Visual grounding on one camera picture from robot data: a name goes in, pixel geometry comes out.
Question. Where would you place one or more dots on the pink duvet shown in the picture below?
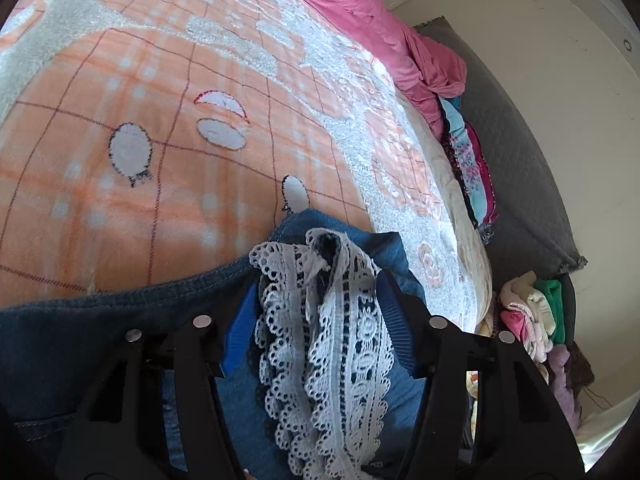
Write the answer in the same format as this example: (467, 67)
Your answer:
(380, 25)

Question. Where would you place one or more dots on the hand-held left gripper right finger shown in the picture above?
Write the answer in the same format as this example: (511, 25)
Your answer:
(395, 320)

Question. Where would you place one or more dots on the grey quilted mattress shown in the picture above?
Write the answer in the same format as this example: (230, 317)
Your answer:
(515, 160)

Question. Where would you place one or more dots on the orange white printed blanket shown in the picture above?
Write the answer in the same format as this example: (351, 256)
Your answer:
(150, 135)

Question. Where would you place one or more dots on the green garment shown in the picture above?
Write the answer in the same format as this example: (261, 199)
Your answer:
(550, 305)

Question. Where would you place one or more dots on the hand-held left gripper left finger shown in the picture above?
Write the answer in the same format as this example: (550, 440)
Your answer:
(240, 330)

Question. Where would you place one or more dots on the round ceiling fixture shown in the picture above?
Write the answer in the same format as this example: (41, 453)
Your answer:
(626, 45)

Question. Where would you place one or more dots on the pink garment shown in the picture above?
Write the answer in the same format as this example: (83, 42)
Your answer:
(515, 327)

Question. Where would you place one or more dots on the dark laundry basket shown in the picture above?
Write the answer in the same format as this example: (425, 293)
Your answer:
(575, 320)

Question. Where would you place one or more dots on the beige bed sheet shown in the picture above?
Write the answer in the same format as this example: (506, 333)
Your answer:
(472, 255)

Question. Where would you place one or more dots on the multicoloured folded cloth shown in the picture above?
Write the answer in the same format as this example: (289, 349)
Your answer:
(472, 175)

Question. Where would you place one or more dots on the blue denim pants lace hem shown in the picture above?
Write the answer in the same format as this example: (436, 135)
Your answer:
(100, 325)

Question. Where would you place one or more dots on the white garment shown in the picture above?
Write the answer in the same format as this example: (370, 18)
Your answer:
(522, 292)

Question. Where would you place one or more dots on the purple garment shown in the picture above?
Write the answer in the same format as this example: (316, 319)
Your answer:
(562, 375)

